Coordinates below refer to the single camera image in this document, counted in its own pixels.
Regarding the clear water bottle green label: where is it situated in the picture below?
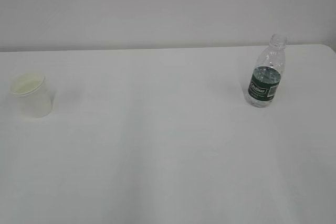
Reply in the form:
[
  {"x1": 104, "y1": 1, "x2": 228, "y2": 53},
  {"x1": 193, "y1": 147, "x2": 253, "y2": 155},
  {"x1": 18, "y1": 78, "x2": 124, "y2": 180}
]
[{"x1": 245, "y1": 34, "x2": 287, "y2": 108}]

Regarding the white paper cup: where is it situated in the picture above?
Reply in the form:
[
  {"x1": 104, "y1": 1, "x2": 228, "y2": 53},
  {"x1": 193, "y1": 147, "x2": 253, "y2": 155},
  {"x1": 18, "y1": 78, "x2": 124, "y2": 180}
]
[{"x1": 10, "y1": 73, "x2": 53, "y2": 118}]

